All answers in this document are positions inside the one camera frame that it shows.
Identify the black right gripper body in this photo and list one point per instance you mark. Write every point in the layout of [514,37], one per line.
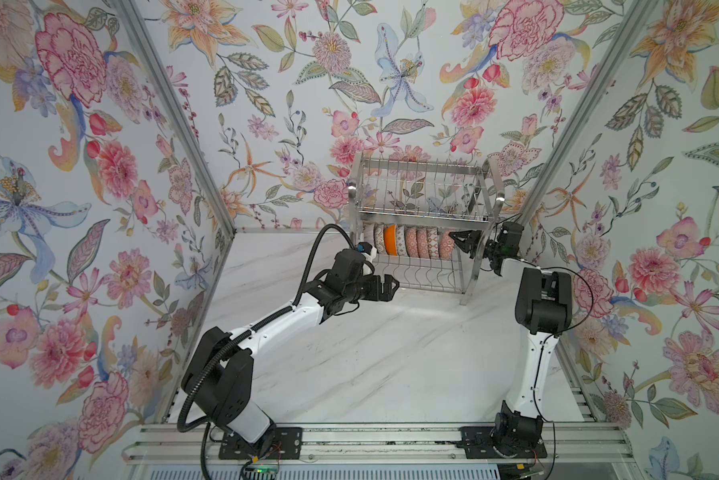
[491,250]

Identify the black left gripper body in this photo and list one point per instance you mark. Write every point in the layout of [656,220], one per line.
[349,292]

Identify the two-tier steel dish rack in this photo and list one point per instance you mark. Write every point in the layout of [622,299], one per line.
[445,195]

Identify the plain white bowl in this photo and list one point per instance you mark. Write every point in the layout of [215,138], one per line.
[390,239]

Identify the brown mandala pattern bowl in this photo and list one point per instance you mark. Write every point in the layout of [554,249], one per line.
[379,238]

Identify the dark speckled bowl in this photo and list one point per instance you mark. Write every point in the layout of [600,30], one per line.
[446,245]

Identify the blue pattern bowl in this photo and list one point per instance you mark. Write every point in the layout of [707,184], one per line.
[433,243]

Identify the green leaf pattern bowl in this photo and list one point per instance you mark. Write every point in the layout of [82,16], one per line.
[423,243]

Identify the dark floral bowl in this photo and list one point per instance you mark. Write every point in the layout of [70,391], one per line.
[411,242]

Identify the pale green pattern bowl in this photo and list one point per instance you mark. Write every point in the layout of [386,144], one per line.
[400,242]

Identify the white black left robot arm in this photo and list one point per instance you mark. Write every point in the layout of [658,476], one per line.
[218,381]

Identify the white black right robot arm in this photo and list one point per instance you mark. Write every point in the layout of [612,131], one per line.
[543,310]

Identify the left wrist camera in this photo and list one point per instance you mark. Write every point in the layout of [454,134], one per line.
[370,253]

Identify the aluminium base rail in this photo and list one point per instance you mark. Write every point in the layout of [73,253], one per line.
[401,443]

